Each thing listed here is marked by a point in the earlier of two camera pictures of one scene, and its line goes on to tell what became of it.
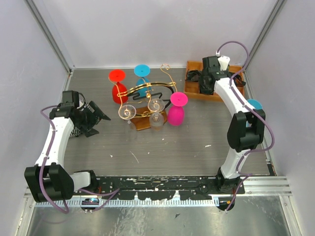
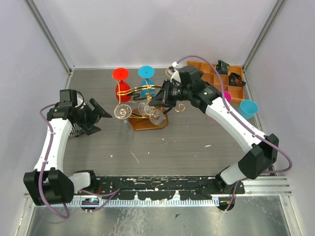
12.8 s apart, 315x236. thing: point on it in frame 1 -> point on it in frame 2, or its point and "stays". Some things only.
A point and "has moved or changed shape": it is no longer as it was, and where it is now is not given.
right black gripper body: [202, 79] -> [177, 93]
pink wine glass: [176, 112] has moved or changed shape
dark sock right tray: [237, 80] stays
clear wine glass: [128, 112] has moved or changed shape
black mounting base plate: [157, 188] stays
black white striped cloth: [76, 132] stays
